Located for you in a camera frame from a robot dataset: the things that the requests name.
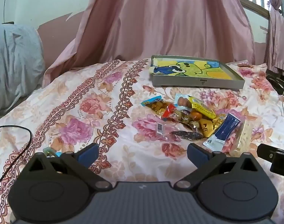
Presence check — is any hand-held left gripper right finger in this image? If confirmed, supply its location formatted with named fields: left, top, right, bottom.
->
left=175, top=143, right=260, bottom=191

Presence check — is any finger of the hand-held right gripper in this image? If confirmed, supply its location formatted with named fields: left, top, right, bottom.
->
left=257, top=144, right=276, bottom=162

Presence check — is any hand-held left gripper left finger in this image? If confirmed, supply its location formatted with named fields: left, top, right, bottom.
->
left=27, top=143, right=112, bottom=190

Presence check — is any clear packet of dark fruit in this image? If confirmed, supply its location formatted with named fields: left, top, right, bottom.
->
left=156, top=122, right=204, bottom=141

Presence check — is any rice cracker bar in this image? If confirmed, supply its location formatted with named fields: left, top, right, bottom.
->
left=228, top=119, right=253, bottom=157

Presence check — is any small orange fruit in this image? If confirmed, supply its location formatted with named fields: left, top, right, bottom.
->
left=190, top=111, right=203, bottom=122

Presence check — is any blue and white snack packet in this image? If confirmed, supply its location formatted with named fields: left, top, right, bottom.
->
left=203, top=113, right=241, bottom=151

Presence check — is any red-topped nugget snack packet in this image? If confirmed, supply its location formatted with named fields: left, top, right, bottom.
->
left=162, top=104, right=191, bottom=125

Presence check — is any light blue snack packet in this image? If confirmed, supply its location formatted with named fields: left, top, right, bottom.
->
left=175, top=93, right=195, bottom=109

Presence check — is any blue-topped brown snack packet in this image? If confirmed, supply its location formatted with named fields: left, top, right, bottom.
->
left=142, top=95, right=172, bottom=117

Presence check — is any grey box with cartoon lining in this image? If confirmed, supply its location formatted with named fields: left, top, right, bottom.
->
left=151, top=55, right=245, bottom=90

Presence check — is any square yellow snack packet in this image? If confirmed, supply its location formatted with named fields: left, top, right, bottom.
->
left=199, top=119, right=215, bottom=138

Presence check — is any floral bedsheet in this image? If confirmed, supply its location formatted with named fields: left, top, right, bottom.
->
left=0, top=59, right=284, bottom=224

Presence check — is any small teal plastic object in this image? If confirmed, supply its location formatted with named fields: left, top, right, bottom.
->
left=43, top=147, right=63, bottom=158

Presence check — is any long yellow snack packet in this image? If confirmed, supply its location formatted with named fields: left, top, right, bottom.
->
left=188, top=96, right=217, bottom=120

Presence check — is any narrow pink curtain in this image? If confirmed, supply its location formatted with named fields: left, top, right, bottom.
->
left=264, top=0, right=284, bottom=74

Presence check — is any grey pillow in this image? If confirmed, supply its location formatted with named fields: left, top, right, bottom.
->
left=0, top=23, right=46, bottom=122

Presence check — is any large pink curtain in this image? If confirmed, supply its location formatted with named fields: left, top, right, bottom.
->
left=42, top=0, right=256, bottom=89

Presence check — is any black cable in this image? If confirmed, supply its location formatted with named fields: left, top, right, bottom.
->
left=0, top=125, right=33, bottom=187

